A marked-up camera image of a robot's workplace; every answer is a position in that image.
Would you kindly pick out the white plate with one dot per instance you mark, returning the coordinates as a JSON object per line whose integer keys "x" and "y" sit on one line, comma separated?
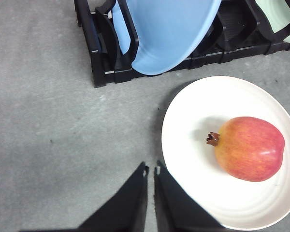
{"x": 198, "y": 110}

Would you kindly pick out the green plate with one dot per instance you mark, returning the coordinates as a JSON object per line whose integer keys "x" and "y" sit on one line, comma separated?
{"x": 277, "y": 13}

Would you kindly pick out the blue plate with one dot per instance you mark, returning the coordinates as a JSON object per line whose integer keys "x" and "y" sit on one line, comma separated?
{"x": 167, "y": 30}

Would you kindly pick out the red pomegranate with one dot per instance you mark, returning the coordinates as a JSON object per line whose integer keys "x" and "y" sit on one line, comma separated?
{"x": 248, "y": 148}

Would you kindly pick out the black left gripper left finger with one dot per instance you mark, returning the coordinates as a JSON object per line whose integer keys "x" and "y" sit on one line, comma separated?
{"x": 126, "y": 212}

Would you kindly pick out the black dish rack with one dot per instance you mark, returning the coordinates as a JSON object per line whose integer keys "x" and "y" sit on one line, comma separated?
{"x": 241, "y": 30}

